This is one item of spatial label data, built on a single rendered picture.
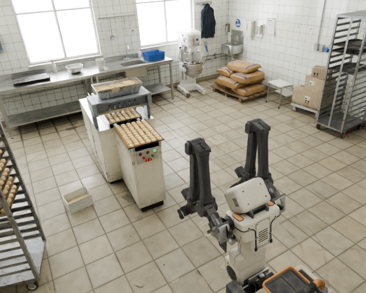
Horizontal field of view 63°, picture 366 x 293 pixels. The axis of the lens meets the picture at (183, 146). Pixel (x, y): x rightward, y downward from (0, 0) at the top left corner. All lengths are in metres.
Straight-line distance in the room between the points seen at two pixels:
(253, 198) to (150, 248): 1.76
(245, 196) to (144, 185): 1.89
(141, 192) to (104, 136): 0.84
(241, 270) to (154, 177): 1.72
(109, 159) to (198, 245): 1.56
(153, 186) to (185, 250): 0.80
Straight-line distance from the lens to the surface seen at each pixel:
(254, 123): 1.81
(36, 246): 3.43
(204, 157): 1.56
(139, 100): 3.79
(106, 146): 3.80
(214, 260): 3.10
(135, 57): 6.94
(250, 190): 1.68
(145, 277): 3.03
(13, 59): 6.52
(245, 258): 1.94
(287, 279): 1.90
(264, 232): 1.80
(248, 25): 7.39
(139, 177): 3.30
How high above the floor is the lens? 2.39
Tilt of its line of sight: 30 degrees down
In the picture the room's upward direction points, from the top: 3 degrees counter-clockwise
